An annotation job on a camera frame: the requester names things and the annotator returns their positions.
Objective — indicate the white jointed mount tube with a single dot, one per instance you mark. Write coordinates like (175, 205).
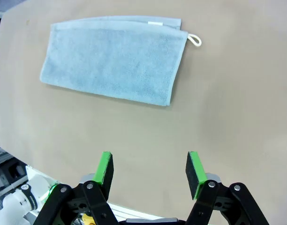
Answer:
(19, 199)

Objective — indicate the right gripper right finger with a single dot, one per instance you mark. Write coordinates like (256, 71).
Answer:
(195, 173)

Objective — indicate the blue-grey towel with loop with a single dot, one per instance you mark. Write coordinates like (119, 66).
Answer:
(110, 63)

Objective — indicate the yellow plastic clip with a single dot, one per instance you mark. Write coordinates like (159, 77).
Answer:
(87, 219)

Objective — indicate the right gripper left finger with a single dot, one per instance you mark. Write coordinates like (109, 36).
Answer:
(103, 173)

